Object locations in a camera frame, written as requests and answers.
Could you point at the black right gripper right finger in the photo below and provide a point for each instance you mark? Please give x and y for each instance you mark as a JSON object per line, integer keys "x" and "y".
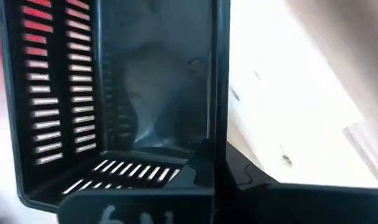
{"x": 301, "y": 205}

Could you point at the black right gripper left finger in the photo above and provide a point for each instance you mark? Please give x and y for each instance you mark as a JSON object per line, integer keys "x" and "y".
{"x": 139, "y": 208}

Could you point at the black plastic slotted basket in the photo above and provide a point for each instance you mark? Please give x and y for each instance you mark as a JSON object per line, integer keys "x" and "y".
{"x": 164, "y": 93}

